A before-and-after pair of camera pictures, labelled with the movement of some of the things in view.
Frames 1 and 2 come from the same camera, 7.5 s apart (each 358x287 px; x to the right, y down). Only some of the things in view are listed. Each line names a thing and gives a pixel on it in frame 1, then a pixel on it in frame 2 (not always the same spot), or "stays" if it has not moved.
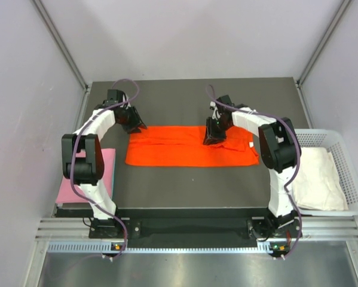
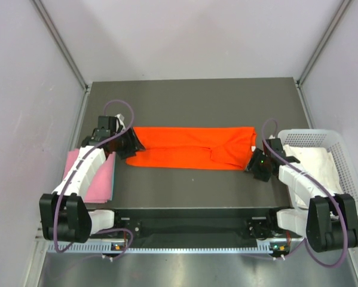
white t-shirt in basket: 318,186 stays
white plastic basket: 334,142 stays
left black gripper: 132,128 -> 134,145
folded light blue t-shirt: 114,175 stays
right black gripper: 211,136 -> 258,154
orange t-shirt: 184,146 stays
